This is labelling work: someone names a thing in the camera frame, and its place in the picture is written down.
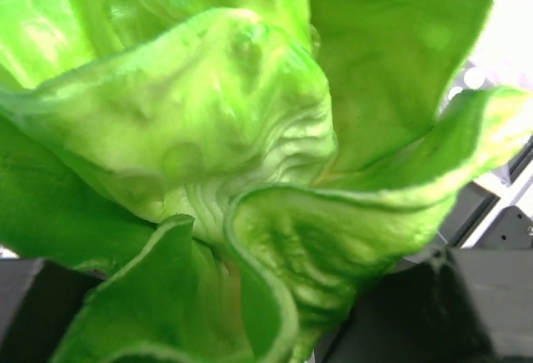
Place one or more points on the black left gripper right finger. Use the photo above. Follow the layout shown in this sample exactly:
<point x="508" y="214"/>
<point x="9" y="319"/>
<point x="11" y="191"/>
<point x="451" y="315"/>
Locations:
<point x="460" y="305"/>

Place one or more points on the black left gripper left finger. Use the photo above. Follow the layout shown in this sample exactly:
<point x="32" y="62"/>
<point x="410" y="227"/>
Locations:
<point x="39" y="299"/>

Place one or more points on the green lettuce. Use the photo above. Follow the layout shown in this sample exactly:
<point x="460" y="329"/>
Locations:
<point x="241" y="171"/>

